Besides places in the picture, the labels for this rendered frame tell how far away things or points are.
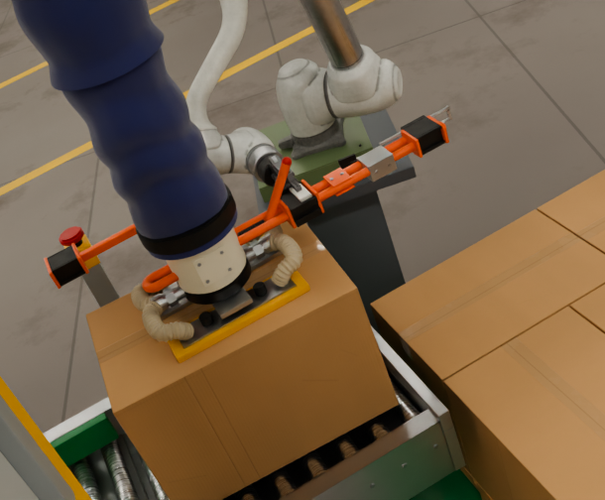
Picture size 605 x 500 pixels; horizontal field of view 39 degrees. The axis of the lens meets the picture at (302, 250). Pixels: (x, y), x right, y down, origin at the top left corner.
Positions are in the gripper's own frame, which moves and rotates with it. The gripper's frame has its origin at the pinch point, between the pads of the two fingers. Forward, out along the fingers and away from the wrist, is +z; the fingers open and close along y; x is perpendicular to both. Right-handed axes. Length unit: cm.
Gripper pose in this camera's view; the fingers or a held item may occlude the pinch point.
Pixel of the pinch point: (303, 199)
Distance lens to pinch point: 202.8
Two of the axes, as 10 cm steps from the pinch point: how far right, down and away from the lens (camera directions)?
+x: -8.6, 4.8, -1.8
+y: 3.0, 7.6, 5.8
